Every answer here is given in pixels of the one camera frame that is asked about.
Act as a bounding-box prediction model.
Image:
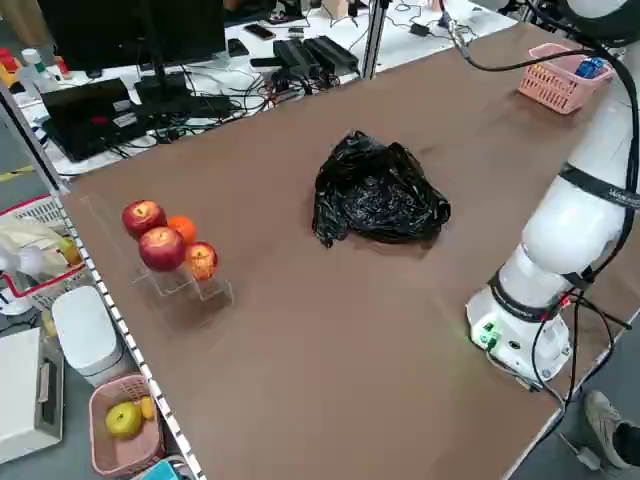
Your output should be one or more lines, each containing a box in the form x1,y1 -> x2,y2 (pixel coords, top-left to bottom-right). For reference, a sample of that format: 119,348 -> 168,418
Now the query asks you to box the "green yellow fruit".
58,237 -> 82,266

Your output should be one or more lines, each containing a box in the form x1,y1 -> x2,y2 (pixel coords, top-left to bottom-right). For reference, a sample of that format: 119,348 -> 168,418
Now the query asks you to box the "black laptop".
40,78 -> 151,164

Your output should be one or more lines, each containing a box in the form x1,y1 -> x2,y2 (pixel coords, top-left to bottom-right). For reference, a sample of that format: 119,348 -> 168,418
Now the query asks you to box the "black monitor stand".
133,0 -> 232,117

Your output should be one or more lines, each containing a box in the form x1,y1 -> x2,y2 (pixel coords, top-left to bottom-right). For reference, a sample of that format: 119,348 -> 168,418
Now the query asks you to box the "blue snack packet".
574,56 -> 605,80

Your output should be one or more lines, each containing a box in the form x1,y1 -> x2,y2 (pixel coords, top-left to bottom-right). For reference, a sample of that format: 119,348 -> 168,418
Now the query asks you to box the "orange fruit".
166,215 -> 198,246

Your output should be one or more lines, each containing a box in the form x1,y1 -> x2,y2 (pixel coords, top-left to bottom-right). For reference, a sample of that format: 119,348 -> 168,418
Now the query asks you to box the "black monitor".
37,0 -> 227,71

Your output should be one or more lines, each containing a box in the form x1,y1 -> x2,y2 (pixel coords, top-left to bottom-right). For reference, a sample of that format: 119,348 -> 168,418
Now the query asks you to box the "grey white box machine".
0,327 -> 65,464

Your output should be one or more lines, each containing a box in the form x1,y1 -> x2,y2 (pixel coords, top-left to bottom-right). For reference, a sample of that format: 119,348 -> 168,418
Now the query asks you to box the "black plastic bag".
312,130 -> 451,249

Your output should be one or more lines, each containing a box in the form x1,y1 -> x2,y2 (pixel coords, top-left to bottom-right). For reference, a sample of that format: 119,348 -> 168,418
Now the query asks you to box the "black power supply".
273,38 -> 321,80
303,35 -> 360,74

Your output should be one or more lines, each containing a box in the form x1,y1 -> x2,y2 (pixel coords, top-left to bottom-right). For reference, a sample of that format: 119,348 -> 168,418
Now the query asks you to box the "rounded white appliance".
51,285 -> 126,386

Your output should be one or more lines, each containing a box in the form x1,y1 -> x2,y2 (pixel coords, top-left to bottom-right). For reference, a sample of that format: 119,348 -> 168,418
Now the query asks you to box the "person's shoe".
583,390 -> 640,470

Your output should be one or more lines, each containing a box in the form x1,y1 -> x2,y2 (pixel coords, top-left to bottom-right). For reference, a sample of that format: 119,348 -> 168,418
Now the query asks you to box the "yellow pear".
105,402 -> 144,440

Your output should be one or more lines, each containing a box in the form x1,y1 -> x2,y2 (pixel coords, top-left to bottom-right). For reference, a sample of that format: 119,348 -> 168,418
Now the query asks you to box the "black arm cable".
433,0 -> 640,201

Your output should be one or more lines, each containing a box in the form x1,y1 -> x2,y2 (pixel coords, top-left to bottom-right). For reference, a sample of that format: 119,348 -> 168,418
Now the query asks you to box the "white basket red rim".
0,194 -> 89,297

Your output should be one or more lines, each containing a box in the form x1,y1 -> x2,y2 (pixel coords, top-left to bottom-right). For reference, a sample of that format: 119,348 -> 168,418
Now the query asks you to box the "aluminium frame post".
363,0 -> 392,80
0,82 -> 74,195

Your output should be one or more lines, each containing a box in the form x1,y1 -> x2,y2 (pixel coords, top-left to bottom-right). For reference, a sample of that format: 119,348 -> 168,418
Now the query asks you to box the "teal box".
144,459 -> 189,480

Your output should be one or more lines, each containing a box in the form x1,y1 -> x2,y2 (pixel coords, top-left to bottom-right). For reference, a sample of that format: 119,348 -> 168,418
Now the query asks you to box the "pink plastic basket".
89,373 -> 166,475
517,43 -> 615,115

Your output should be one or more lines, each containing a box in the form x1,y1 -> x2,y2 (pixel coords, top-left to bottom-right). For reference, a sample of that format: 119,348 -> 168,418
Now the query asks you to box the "white plastic bottle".
17,48 -> 60,95

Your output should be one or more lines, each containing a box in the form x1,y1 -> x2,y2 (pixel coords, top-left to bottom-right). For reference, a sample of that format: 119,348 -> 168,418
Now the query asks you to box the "clear acrylic fruit stand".
79,193 -> 235,335

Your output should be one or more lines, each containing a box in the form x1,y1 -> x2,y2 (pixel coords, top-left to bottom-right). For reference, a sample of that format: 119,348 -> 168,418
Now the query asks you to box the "red yellow apple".
183,241 -> 219,281

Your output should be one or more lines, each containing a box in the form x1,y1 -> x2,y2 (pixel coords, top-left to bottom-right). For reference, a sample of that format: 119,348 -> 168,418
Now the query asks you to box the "slotted aluminium table rail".
59,192 -> 207,480

